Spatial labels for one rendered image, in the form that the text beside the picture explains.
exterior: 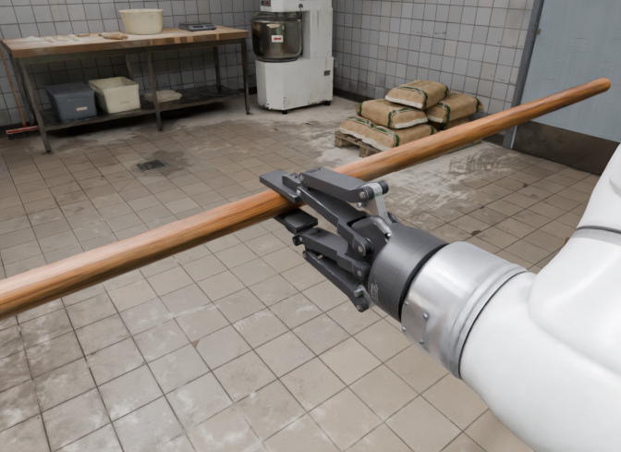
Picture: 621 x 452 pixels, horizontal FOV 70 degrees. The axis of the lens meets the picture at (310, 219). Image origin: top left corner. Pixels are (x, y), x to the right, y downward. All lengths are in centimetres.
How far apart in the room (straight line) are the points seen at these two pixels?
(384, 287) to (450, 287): 6
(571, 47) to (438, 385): 307
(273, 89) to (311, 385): 391
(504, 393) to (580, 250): 10
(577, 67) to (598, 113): 40
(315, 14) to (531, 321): 521
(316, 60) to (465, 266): 517
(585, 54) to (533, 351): 400
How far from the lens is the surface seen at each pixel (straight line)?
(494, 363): 30
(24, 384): 222
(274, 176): 50
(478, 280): 31
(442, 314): 31
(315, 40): 543
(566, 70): 430
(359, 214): 41
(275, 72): 520
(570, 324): 28
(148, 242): 43
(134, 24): 507
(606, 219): 31
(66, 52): 459
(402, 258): 34
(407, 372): 198
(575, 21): 427
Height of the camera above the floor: 144
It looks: 29 degrees down
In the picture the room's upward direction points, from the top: straight up
